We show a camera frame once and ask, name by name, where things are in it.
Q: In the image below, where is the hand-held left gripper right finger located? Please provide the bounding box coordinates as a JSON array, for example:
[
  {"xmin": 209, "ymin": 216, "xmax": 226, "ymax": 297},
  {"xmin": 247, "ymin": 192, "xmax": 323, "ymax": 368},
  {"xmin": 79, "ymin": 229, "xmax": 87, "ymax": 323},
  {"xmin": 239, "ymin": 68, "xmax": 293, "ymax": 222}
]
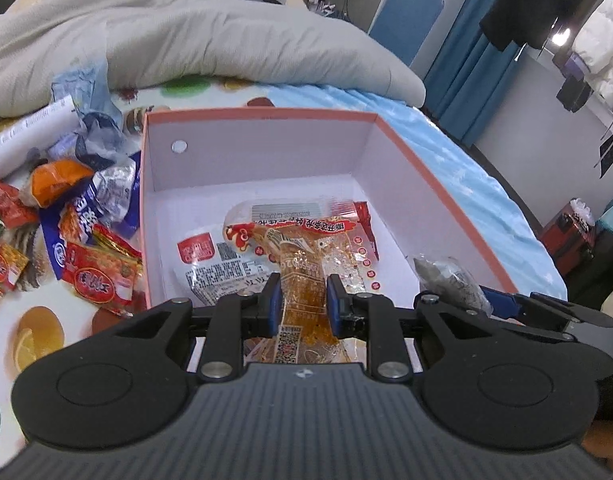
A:
[{"xmin": 325, "ymin": 274, "xmax": 502, "ymax": 383}]

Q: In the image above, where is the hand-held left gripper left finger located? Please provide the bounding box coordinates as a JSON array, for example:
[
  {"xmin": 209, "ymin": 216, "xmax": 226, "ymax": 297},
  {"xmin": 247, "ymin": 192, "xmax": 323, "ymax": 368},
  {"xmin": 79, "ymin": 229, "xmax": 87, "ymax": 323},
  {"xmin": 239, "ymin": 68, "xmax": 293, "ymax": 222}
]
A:
[{"xmin": 111, "ymin": 272, "xmax": 282, "ymax": 383}]

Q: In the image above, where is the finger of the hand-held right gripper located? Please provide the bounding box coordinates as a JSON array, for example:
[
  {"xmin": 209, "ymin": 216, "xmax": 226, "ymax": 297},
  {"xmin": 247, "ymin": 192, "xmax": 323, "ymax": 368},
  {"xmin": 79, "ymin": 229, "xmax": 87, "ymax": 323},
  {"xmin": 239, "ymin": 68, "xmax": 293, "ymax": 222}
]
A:
[{"xmin": 479, "ymin": 285, "xmax": 613, "ymax": 331}]

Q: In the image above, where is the clear chicken snack packet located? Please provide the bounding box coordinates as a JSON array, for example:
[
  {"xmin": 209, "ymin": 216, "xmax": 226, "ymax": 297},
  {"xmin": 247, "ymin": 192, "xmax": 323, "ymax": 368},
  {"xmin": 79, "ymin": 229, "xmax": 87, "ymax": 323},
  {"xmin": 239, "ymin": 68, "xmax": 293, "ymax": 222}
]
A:
[{"xmin": 176, "ymin": 200, "xmax": 382, "ymax": 365}]

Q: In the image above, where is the dark grey snack packet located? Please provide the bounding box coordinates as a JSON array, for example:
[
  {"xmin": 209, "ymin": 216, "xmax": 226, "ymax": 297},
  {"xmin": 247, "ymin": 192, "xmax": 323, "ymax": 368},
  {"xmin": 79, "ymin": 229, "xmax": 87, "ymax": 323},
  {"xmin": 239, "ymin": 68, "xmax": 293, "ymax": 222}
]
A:
[{"xmin": 411, "ymin": 254, "xmax": 493, "ymax": 317}]

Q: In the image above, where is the pink cardboard box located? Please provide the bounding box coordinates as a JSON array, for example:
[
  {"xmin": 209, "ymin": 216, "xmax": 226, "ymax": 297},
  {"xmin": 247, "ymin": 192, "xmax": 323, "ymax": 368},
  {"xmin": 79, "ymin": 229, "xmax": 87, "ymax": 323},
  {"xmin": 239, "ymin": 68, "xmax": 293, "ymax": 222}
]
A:
[{"xmin": 139, "ymin": 107, "xmax": 519, "ymax": 363}]

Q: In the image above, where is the red oval-label snack packet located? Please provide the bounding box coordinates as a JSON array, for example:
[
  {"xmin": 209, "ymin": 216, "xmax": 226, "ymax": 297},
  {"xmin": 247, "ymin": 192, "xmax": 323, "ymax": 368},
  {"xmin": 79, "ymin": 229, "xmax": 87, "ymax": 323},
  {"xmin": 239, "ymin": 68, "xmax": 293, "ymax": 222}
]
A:
[{"xmin": 65, "ymin": 241, "xmax": 143, "ymax": 317}]

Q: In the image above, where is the person's right forearm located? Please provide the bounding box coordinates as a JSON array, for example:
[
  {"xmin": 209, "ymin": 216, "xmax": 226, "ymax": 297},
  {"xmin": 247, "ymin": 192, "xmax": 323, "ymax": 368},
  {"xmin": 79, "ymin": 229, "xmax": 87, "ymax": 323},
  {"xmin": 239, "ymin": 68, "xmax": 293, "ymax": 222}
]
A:
[{"xmin": 581, "ymin": 420, "xmax": 613, "ymax": 467}]

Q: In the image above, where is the red suitcase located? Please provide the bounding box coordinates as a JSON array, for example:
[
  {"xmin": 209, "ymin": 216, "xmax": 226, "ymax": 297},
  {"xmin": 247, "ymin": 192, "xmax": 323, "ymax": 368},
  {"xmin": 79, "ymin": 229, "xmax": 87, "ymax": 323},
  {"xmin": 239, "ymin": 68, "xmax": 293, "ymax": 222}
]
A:
[{"xmin": 540, "ymin": 199, "xmax": 597, "ymax": 277}]

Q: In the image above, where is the black stand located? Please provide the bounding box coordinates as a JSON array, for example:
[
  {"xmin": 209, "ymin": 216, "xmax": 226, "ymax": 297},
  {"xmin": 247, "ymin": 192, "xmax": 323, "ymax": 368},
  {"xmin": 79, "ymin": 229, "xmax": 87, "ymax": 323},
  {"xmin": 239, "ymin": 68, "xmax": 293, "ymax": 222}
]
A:
[{"xmin": 593, "ymin": 125, "xmax": 613, "ymax": 181}]

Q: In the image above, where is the dark hanging bag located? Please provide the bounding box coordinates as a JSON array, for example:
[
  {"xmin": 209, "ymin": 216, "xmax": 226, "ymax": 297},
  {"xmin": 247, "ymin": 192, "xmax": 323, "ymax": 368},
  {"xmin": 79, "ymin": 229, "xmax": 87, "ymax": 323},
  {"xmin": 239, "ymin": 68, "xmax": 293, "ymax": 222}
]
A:
[{"xmin": 556, "ymin": 55, "xmax": 594, "ymax": 113}]

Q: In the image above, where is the purple blue snack packet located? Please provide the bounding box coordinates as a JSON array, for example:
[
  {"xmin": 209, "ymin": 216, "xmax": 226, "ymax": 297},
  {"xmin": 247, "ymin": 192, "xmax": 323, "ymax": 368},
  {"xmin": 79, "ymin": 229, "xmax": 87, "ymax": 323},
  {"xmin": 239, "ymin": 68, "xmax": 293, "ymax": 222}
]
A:
[{"xmin": 38, "ymin": 152, "xmax": 143, "ymax": 281}]

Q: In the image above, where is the fruit print sheet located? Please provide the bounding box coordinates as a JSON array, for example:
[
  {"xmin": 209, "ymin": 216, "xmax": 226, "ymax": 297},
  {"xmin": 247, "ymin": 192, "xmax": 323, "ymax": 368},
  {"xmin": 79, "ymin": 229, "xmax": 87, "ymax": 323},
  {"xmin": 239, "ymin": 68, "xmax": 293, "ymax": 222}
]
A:
[{"xmin": 0, "ymin": 75, "xmax": 277, "ymax": 461}]

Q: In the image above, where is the blue curtain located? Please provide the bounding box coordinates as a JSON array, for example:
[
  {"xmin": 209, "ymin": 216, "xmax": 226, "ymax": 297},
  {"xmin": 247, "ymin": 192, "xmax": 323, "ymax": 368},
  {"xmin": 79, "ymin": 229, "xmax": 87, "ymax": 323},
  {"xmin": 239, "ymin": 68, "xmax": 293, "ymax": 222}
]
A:
[{"xmin": 423, "ymin": 0, "xmax": 529, "ymax": 147}]

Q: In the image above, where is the orange snack packet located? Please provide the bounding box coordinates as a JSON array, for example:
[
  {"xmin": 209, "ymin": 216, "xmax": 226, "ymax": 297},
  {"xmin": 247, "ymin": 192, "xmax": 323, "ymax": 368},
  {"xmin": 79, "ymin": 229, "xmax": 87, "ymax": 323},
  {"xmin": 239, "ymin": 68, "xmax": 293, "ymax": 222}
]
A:
[{"xmin": 30, "ymin": 159, "xmax": 96, "ymax": 209}]

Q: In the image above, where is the grey duvet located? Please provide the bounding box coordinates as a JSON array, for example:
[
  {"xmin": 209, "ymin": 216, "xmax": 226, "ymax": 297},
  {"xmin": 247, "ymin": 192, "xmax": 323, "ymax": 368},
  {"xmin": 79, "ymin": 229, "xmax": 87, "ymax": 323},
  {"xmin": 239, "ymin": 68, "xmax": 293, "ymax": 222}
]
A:
[{"xmin": 0, "ymin": 0, "xmax": 427, "ymax": 121}]

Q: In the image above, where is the white puffer jacket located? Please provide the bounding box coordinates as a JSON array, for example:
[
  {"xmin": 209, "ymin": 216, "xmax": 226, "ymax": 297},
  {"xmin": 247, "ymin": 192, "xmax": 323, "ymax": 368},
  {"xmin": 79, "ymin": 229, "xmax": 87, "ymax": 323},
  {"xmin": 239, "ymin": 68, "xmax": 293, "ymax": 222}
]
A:
[{"xmin": 570, "ymin": 0, "xmax": 613, "ymax": 103}]

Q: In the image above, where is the plain red snack packet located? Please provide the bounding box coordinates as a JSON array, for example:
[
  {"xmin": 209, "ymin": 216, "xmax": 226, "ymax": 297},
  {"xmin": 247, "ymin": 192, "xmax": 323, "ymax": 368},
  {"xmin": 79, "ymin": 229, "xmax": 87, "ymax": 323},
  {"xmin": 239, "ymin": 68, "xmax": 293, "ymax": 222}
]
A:
[{"xmin": 0, "ymin": 181, "xmax": 40, "ymax": 228}]

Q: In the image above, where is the light blue plastic wrapper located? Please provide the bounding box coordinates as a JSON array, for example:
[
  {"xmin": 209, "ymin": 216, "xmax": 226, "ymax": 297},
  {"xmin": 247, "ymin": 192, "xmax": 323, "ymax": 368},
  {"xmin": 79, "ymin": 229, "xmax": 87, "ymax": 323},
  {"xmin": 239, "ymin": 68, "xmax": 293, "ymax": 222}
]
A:
[{"xmin": 50, "ymin": 59, "xmax": 111, "ymax": 113}]

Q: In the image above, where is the blue chair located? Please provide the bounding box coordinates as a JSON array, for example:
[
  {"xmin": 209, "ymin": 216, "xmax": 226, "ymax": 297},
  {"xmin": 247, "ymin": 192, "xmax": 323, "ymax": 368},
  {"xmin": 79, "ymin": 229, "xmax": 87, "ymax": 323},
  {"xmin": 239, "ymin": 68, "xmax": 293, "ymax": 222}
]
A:
[{"xmin": 369, "ymin": 0, "xmax": 444, "ymax": 68}]

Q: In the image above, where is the white tube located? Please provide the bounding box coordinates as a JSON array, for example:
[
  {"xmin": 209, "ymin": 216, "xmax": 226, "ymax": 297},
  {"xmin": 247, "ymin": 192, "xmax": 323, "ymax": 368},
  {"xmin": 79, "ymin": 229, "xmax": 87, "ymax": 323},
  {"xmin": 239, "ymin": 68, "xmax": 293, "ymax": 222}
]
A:
[{"xmin": 0, "ymin": 96, "xmax": 82, "ymax": 181}]

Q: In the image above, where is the black hanging jacket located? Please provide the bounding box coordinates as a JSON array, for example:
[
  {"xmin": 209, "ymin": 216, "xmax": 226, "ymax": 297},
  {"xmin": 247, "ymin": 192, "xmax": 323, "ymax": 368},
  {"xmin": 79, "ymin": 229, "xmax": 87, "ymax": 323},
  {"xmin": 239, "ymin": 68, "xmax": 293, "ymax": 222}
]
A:
[{"xmin": 479, "ymin": 0, "xmax": 609, "ymax": 52}]

